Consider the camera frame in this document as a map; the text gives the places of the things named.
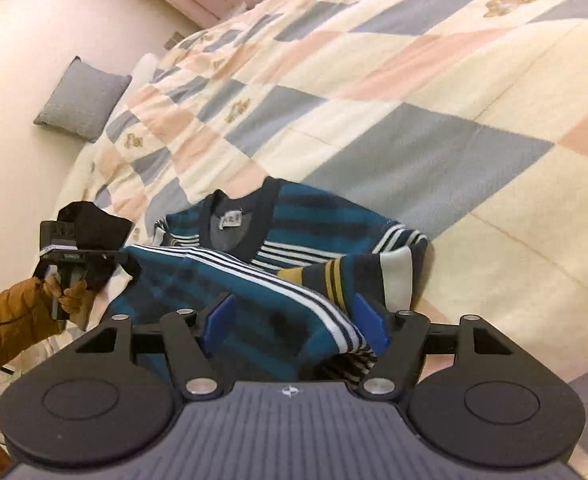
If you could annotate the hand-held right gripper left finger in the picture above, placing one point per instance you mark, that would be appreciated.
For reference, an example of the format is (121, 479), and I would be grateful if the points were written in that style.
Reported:
(218, 322)

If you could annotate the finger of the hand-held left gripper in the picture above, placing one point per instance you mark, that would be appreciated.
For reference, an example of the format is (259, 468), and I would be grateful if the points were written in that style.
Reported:
(126, 262)

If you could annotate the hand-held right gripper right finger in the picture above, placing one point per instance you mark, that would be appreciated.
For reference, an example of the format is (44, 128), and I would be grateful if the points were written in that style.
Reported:
(371, 325)

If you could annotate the striped teal knit sweater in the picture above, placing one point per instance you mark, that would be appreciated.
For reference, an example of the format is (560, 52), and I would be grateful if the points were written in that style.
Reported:
(304, 210)

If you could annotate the person's left hand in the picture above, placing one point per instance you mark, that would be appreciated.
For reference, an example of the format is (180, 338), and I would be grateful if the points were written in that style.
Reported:
(78, 300)

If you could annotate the black garment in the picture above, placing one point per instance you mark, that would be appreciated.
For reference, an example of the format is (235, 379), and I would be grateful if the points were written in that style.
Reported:
(98, 227)

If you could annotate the grey checked pillow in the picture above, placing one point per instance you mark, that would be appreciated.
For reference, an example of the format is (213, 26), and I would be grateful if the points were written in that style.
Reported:
(81, 100)

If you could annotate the pastel diamond patchwork quilt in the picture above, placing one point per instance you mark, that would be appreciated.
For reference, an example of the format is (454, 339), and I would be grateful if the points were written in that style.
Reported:
(424, 85)

